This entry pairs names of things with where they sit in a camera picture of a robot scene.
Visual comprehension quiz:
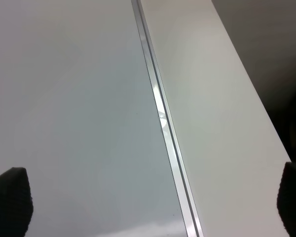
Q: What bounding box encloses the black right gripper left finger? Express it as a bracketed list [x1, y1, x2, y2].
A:
[0, 167, 34, 237]

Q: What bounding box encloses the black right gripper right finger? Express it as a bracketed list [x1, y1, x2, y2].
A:
[277, 162, 296, 237]

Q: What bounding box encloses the white whiteboard with aluminium frame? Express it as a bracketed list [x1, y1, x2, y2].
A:
[0, 0, 203, 237]

